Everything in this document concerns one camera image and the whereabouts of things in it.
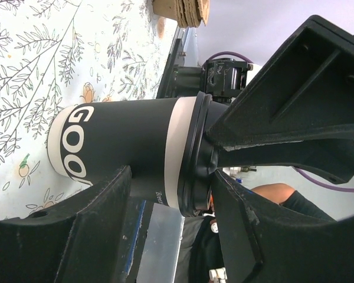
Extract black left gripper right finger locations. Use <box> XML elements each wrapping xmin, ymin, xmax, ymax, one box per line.
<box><xmin>212</xmin><ymin>170</ymin><xmax>354</xmax><ymax>282</ymax></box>

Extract brown cardboard cup carrier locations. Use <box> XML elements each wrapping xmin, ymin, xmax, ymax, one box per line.
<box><xmin>152</xmin><ymin>0</ymin><xmax>210</xmax><ymax>28</ymax></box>

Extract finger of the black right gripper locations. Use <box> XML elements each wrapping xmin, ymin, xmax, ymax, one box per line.
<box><xmin>206</xmin><ymin>15</ymin><xmax>354</xmax><ymax>183</ymax></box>

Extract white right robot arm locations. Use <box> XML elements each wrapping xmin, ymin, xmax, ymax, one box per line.
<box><xmin>172</xmin><ymin>15</ymin><xmax>354</xmax><ymax>184</ymax></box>

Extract black plastic cup lid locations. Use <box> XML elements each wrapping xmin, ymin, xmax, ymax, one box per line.
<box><xmin>177</xmin><ymin>92</ymin><xmax>227</xmax><ymax>217</ymax></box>

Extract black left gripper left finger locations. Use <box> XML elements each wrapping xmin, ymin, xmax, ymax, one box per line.
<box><xmin>0</xmin><ymin>166</ymin><xmax>131</xmax><ymax>282</ymax></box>

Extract black paper coffee cup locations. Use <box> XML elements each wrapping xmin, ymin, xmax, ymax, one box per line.
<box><xmin>47</xmin><ymin>97</ymin><xmax>195</xmax><ymax>209</ymax></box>

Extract floral table mat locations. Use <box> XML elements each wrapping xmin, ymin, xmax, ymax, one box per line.
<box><xmin>0</xmin><ymin>1</ymin><xmax>177</xmax><ymax>220</ymax></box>

